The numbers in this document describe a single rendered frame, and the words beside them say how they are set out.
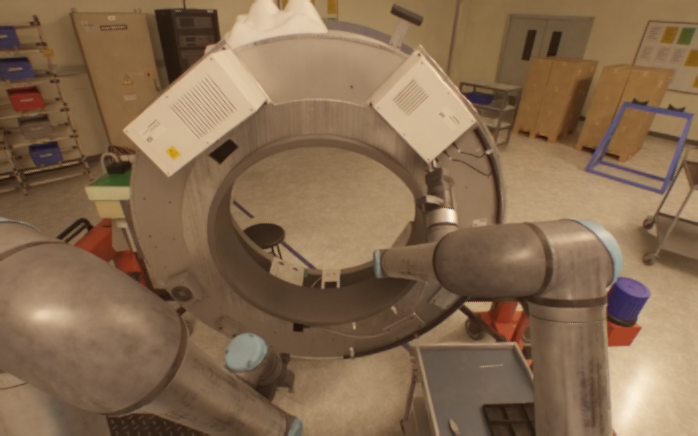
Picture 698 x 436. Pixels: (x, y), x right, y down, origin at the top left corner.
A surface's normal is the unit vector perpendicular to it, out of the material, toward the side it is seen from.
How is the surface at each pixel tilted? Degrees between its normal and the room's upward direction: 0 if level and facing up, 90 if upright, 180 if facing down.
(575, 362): 62
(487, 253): 48
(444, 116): 90
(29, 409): 85
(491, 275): 80
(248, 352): 20
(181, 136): 90
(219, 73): 90
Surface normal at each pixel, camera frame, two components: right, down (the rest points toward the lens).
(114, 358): 0.66, 0.05
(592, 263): 0.14, -0.04
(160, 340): 0.92, -0.20
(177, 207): 0.03, 0.51
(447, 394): 0.03, -0.86
